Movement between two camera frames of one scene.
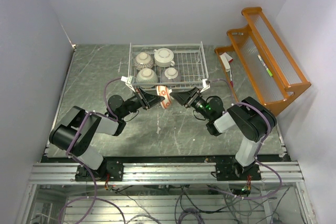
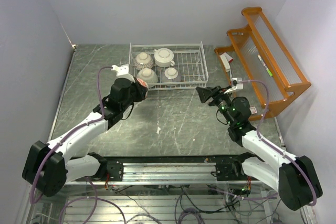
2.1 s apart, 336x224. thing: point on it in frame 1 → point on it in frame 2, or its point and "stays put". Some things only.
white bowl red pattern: (163, 91) → (141, 82)
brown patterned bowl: (143, 60) stays put
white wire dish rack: (179, 65) stays put
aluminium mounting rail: (165, 173) stays put
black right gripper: (187, 98) → (206, 93)
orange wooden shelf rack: (256, 66) stays put
